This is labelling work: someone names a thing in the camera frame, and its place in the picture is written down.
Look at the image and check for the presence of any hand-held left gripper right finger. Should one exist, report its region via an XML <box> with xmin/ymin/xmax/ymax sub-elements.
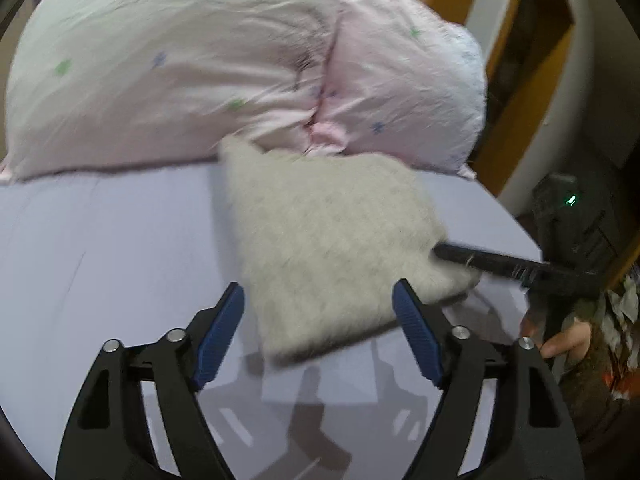
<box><xmin>392</xmin><ymin>278</ymin><xmax>586</xmax><ymax>480</ymax></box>

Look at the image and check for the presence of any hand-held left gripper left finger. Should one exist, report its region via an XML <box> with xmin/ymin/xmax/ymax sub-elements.
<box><xmin>55</xmin><ymin>282</ymin><xmax>246</xmax><ymax>480</ymax></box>

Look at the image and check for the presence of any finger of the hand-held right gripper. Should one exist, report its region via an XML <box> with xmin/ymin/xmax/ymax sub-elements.
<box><xmin>434</xmin><ymin>243</ymin><xmax>599</xmax><ymax>287</ymax></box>

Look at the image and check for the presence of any grey fuzzy knit garment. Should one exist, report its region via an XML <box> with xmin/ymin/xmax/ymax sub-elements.
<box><xmin>218</xmin><ymin>135</ymin><xmax>482</xmax><ymax>364</ymax></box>

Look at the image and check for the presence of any person's right hand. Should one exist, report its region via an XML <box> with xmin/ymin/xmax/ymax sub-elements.
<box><xmin>520</xmin><ymin>310</ymin><xmax>596</xmax><ymax>361</ymax></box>

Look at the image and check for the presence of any lilac bed sheet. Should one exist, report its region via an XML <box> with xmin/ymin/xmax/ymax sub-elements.
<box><xmin>0</xmin><ymin>161</ymin><xmax>546</xmax><ymax>480</ymax></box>

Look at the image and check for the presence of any pink patterned pillow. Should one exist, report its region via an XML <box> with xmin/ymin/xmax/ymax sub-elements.
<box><xmin>0</xmin><ymin>0</ymin><xmax>489</xmax><ymax>183</ymax></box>

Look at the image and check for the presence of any white curved bed frame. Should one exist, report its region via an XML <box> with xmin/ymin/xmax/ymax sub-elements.
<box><xmin>463</xmin><ymin>0</ymin><xmax>640</xmax><ymax>221</ymax></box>

